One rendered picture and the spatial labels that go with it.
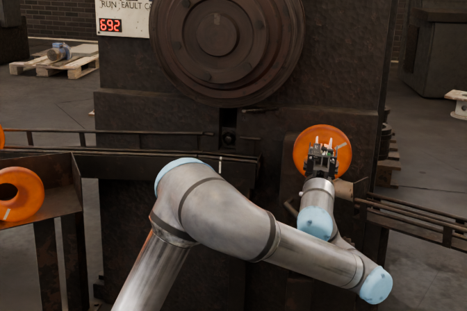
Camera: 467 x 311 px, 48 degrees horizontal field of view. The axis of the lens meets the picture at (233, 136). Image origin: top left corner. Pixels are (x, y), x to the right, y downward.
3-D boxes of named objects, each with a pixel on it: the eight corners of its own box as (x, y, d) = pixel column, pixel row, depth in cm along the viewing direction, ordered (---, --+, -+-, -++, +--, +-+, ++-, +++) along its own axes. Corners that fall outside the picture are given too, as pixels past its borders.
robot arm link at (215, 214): (230, 196, 81) (406, 271, 108) (201, 170, 90) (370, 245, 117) (194, 260, 81) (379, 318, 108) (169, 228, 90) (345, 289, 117)
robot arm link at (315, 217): (301, 250, 115) (290, 223, 111) (306, 216, 124) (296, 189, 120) (336, 247, 112) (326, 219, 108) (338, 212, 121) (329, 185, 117)
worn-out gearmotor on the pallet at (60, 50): (63, 56, 620) (62, 38, 613) (82, 57, 616) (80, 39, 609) (45, 62, 583) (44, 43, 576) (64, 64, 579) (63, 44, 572)
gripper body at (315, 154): (339, 144, 130) (337, 173, 120) (335, 170, 135) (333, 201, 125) (308, 139, 131) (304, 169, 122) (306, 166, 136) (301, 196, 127)
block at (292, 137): (281, 195, 177) (285, 128, 170) (305, 198, 176) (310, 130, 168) (277, 209, 168) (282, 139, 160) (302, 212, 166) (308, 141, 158)
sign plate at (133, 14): (99, 34, 178) (96, -21, 172) (171, 38, 173) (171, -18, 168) (96, 35, 176) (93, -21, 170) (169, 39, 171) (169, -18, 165)
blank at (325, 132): (310, 186, 147) (310, 191, 144) (283, 140, 144) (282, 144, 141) (361, 162, 142) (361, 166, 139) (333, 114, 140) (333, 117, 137)
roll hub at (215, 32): (174, 77, 157) (174, -20, 148) (266, 84, 152) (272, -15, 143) (169, 80, 152) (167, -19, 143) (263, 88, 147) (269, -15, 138)
